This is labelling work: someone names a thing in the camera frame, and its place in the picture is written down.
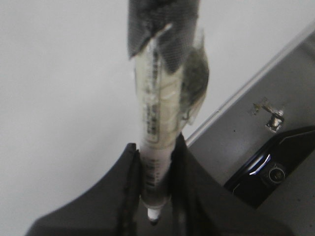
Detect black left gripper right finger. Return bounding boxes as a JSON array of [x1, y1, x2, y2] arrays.
[[169, 134, 293, 236]]

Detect white whiteboard with aluminium frame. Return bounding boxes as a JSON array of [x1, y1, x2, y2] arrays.
[[0, 0, 315, 236]]

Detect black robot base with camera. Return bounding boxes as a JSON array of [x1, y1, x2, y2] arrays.
[[224, 126, 315, 208]]

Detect tape remnants on floor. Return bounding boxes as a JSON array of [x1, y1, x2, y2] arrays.
[[250, 97, 285, 133]]

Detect white marker with black tape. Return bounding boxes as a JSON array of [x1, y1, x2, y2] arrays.
[[127, 0, 210, 224]]

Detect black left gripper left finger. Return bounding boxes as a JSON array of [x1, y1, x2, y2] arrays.
[[27, 143, 141, 236]]

